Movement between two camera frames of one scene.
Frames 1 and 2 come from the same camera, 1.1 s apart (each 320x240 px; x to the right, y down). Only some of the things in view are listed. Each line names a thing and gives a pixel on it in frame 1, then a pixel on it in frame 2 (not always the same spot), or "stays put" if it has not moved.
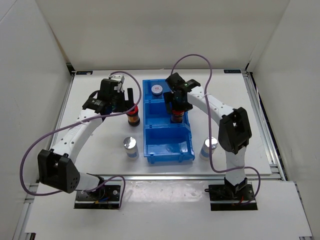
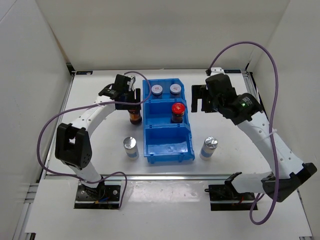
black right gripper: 168,97 to 198,92
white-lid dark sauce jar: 156,90 stays put
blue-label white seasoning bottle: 131,147 stays put
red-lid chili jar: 177,116 stays put
